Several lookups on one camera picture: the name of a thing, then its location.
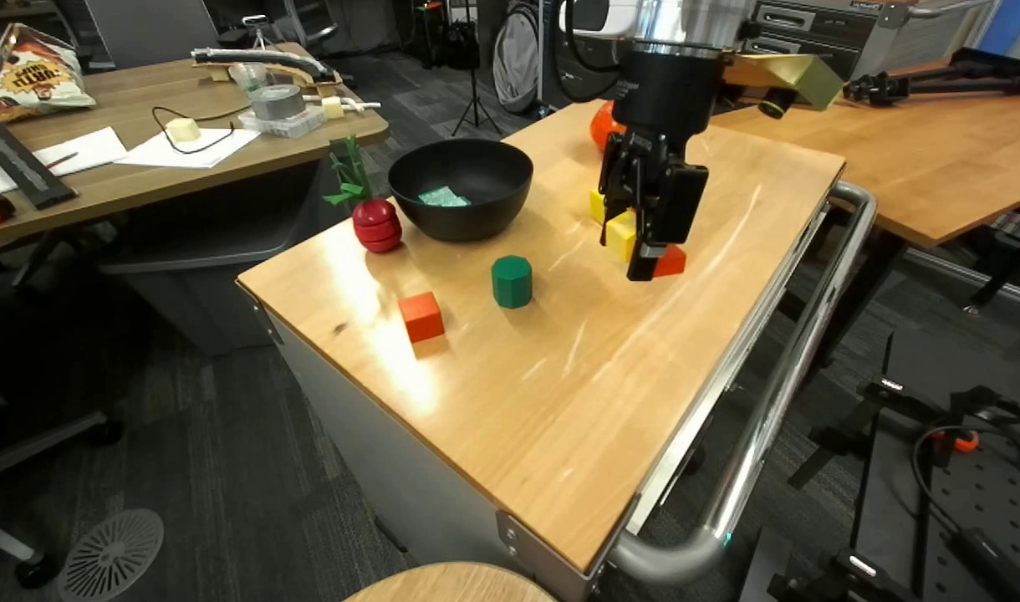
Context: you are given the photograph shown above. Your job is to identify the wooden table cart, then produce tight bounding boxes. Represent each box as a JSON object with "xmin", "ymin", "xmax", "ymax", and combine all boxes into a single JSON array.
[{"xmin": 238, "ymin": 281, "xmax": 646, "ymax": 602}]

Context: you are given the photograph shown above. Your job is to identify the wooden office desk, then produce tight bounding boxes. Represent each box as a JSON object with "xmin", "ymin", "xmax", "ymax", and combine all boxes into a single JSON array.
[{"xmin": 0, "ymin": 53, "xmax": 391, "ymax": 262}]

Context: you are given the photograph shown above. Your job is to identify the white round fan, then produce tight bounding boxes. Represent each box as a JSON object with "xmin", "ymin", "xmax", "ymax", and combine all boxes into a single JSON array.
[{"xmin": 489, "ymin": 0, "xmax": 549, "ymax": 117}]

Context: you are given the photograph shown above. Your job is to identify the black white curved headset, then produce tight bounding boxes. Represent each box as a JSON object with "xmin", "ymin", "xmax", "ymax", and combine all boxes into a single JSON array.
[{"xmin": 188, "ymin": 39, "xmax": 349, "ymax": 89}]

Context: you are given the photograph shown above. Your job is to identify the teal hexagonal prism block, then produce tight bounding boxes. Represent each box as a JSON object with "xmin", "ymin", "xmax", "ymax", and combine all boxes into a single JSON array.
[{"xmin": 489, "ymin": 254, "xmax": 537, "ymax": 311}]

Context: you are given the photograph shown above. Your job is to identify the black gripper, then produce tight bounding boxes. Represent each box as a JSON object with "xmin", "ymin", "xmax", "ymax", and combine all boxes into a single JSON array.
[{"xmin": 595, "ymin": 38, "xmax": 730, "ymax": 285}]

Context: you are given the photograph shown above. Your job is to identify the small yellow wooden block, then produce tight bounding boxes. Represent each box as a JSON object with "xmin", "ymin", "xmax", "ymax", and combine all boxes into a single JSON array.
[{"xmin": 601, "ymin": 208, "xmax": 643, "ymax": 266}]

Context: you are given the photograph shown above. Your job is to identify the red wooden cube block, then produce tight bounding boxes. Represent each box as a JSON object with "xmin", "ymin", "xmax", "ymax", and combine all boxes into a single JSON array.
[{"xmin": 400, "ymin": 288, "xmax": 447, "ymax": 343}]

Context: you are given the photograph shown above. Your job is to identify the steel cart handle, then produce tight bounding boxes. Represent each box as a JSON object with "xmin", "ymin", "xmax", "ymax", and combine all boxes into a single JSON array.
[{"xmin": 608, "ymin": 179, "xmax": 881, "ymax": 587}]

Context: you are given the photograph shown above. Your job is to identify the red radish toy green leaves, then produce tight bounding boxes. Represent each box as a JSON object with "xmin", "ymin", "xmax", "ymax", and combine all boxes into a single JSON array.
[{"xmin": 318, "ymin": 135, "xmax": 408, "ymax": 256}]

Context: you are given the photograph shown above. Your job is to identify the round wooden stool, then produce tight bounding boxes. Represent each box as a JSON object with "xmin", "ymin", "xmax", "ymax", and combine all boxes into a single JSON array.
[{"xmin": 340, "ymin": 558, "xmax": 563, "ymax": 602}]

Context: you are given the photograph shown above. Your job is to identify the white power adapter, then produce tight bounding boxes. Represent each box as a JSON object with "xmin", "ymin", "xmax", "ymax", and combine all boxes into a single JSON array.
[{"xmin": 165, "ymin": 112, "xmax": 207, "ymax": 148}]

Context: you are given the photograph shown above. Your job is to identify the white paper sheet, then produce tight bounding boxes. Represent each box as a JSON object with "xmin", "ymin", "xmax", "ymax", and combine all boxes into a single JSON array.
[
  {"xmin": 0, "ymin": 123, "xmax": 133, "ymax": 196},
  {"xmin": 113, "ymin": 123, "xmax": 264, "ymax": 172}
]

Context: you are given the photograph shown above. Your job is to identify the white cable plug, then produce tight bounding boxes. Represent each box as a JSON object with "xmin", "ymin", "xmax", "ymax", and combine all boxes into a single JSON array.
[{"xmin": 313, "ymin": 89, "xmax": 386, "ymax": 120}]

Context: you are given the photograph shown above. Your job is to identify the chips bag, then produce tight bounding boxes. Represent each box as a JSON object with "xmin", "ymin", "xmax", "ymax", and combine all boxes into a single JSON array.
[{"xmin": 0, "ymin": 19, "xmax": 100, "ymax": 123}]

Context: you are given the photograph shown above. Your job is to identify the blue panel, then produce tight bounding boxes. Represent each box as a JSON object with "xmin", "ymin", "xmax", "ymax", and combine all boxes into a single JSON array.
[{"xmin": 974, "ymin": 0, "xmax": 1020, "ymax": 59}]

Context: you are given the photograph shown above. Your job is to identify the orange clamp knob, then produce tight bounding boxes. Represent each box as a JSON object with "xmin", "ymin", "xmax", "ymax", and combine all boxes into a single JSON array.
[{"xmin": 935, "ymin": 425, "xmax": 987, "ymax": 457}]

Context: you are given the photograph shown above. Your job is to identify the orange pumpkin toy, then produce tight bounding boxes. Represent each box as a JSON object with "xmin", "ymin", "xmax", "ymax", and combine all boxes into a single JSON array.
[{"xmin": 590, "ymin": 98, "xmax": 628, "ymax": 156}]

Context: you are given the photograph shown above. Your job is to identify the black standing tripod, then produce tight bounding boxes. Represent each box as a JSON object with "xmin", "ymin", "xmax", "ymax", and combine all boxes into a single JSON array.
[{"xmin": 447, "ymin": 0, "xmax": 513, "ymax": 139}]

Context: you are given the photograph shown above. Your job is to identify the black folded tripod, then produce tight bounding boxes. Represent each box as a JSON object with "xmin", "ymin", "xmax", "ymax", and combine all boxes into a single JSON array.
[{"xmin": 841, "ymin": 42, "xmax": 1020, "ymax": 110}]

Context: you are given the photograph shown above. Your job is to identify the black bowl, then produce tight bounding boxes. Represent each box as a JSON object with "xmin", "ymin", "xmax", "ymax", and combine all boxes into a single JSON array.
[{"xmin": 386, "ymin": 136, "xmax": 539, "ymax": 246}]

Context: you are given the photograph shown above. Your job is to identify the black camera stand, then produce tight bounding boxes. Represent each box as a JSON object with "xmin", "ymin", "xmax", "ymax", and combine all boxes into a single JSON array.
[{"xmin": 770, "ymin": 332, "xmax": 1020, "ymax": 602}]

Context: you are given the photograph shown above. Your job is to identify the round grey floor grate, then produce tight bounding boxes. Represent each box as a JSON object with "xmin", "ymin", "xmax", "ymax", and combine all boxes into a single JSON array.
[{"xmin": 55, "ymin": 506, "xmax": 169, "ymax": 602}]

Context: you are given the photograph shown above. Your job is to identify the grey plastic bin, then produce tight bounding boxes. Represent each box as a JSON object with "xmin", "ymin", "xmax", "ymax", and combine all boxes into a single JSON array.
[{"xmin": 853, "ymin": 0, "xmax": 997, "ymax": 79}]

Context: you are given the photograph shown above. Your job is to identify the long wooden table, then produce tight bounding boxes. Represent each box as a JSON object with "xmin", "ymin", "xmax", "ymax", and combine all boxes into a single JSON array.
[{"xmin": 704, "ymin": 59, "xmax": 1020, "ymax": 249}]

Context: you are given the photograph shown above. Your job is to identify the black office chair base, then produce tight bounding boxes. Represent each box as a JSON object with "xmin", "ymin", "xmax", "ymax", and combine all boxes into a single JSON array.
[{"xmin": 0, "ymin": 365, "xmax": 126, "ymax": 593}]

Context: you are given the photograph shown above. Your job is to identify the black flat bar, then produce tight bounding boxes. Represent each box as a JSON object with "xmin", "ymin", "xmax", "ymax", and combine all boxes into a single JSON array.
[{"xmin": 0, "ymin": 110, "xmax": 81, "ymax": 215}]

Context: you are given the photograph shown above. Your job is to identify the grey tape roll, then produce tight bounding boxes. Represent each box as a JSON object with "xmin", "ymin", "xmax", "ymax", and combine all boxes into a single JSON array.
[{"xmin": 240, "ymin": 79, "xmax": 315, "ymax": 139}]

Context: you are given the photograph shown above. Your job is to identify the grey office chair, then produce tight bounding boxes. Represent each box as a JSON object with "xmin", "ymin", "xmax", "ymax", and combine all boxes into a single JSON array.
[{"xmin": 77, "ymin": 0, "xmax": 226, "ymax": 74}]

